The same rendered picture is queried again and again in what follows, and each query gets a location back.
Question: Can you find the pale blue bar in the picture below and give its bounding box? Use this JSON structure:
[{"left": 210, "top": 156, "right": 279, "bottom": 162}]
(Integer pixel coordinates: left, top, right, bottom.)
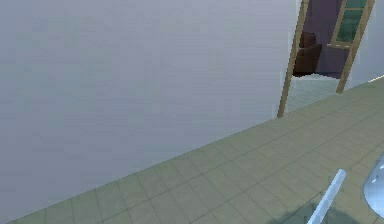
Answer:
[{"left": 306, "top": 168, "right": 347, "bottom": 224}]

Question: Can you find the wooden door frame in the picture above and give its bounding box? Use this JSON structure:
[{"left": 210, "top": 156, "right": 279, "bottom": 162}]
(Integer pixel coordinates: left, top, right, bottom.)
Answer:
[{"left": 276, "top": 0, "right": 376, "bottom": 119}]

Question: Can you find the wooden framed window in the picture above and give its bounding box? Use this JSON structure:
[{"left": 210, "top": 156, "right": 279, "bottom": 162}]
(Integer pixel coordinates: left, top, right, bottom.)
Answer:
[{"left": 327, "top": 0, "right": 369, "bottom": 50}]

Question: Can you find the dark brown armchair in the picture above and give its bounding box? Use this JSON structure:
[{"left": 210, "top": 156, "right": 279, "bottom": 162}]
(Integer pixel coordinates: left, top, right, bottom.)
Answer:
[{"left": 292, "top": 31, "right": 323, "bottom": 77}]

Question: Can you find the pale blue round object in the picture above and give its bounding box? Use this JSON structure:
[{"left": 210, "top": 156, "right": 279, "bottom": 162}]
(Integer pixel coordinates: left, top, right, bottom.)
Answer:
[{"left": 362, "top": 151, "right": 384, "bottom": 219}]

